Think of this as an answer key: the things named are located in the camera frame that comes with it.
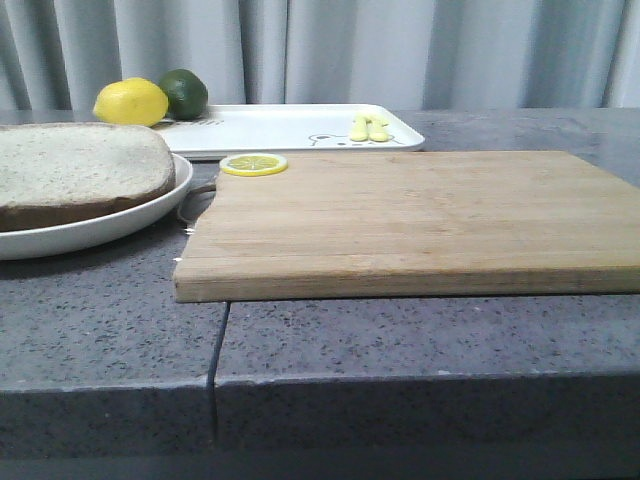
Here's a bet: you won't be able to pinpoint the bread slice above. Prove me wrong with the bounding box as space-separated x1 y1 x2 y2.
1 122 176 232

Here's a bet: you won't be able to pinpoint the white round plate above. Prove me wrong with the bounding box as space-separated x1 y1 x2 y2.
1 154 193 261

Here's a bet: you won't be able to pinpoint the grey curtain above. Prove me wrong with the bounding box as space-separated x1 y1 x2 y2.
1 1 639 110

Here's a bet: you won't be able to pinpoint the wooden cutting board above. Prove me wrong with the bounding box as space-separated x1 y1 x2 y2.
174 151 639 302

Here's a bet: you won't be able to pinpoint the yellow lemon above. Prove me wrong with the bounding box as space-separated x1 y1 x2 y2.
93 77 169 126

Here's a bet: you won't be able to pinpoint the white rectangular tray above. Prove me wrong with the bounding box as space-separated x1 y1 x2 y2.
154 104 424 161

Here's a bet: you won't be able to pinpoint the yellow corn kernel pieces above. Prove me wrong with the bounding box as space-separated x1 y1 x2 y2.
349 114 391 142

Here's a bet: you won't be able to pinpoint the green lime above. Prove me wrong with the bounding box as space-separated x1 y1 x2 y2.
158 69 208 120

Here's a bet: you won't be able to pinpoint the metal cutting board handle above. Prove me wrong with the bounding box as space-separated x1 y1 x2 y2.
176 181 216 235

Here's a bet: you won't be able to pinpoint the lemon slice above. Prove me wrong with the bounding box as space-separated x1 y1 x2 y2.
219 153 288 177

